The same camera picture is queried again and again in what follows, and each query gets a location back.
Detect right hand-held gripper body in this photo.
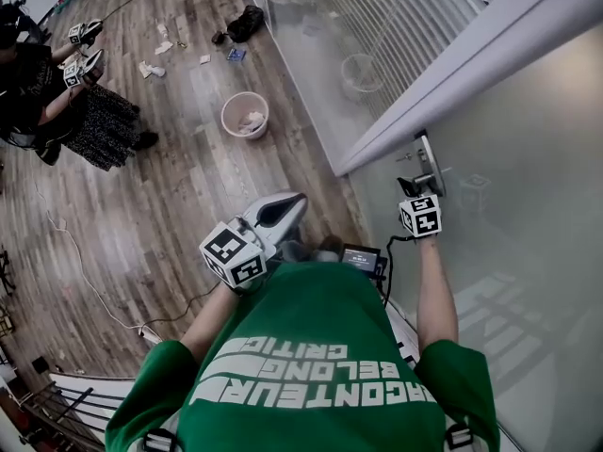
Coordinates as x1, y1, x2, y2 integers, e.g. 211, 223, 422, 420
398, 189, 444, 240

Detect scattered white paper scraps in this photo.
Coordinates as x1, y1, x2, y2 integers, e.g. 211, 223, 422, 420
134, 0, 265, 80

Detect black plastic bag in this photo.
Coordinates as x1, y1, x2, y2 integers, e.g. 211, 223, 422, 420
226, 4, 266, 44

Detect black screen device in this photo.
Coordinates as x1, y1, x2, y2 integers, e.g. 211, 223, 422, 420
339, 244, 383, 281

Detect metal door handle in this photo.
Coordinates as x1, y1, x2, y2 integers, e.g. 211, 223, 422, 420
395, 129, 448, 200

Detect green printed t-shirt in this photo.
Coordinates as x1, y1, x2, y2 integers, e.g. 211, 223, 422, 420
104, 260, 501, 452

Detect person's right forearm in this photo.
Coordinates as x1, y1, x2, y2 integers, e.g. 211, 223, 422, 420
414, 233, 461, 352

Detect white door frame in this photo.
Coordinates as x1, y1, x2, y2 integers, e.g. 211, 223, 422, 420
329, 0, 603, 178

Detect white floor cable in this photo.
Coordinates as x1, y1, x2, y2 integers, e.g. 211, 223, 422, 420
33, 179, 145, 332

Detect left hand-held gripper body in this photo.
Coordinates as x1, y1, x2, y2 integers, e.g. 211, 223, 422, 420
199, 198, 285, 294

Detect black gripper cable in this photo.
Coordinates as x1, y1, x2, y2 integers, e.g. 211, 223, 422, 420
376, 234, 416, 311

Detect black floor cable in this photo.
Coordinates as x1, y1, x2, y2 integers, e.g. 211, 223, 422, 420
139, 278, 223, 331

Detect pink waste bin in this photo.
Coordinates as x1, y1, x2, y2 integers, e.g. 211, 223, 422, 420
220, 90, 271, 140

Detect frosted glass door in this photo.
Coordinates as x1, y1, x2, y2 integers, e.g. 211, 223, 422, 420
347, 21, 603, 452

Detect black strap buckle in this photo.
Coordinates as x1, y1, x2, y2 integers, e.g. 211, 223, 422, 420
140, 428, 183, 452
444, 422, 475, 451

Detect long thin pole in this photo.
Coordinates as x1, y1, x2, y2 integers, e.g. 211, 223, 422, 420
99, 0, 157, 23

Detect white power strip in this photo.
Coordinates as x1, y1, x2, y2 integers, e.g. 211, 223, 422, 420
138, 325, 165, 347

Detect black metal railing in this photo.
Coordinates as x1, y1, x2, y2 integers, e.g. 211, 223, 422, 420
16, 379, 139, 452

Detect person's left forearm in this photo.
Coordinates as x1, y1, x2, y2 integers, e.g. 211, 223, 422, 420
178, 278, 236, 362

